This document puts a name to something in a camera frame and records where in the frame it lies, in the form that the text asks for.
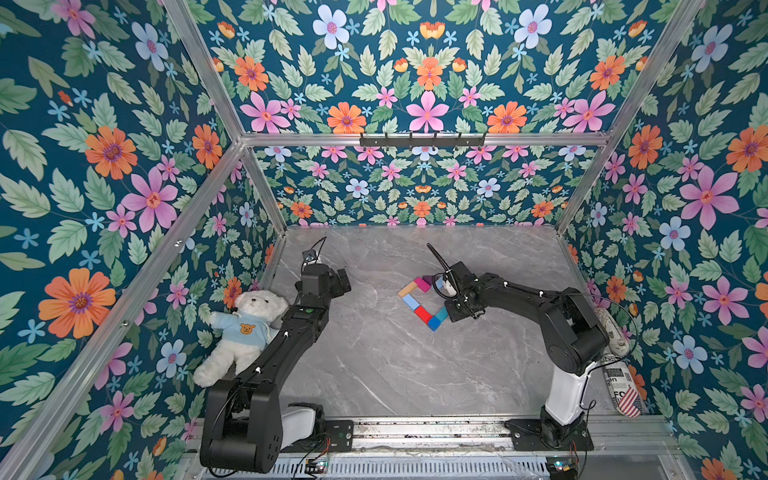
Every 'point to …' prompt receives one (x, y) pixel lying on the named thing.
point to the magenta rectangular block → (422, 284)
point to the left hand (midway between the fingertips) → (331, 272)
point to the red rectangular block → (423, 314)
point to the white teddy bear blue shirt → (241, 333)
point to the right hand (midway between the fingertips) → (455, 310)
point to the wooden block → (407, 289)
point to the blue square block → (434, 323)
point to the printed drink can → (623, 387)
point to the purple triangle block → (428, 278)
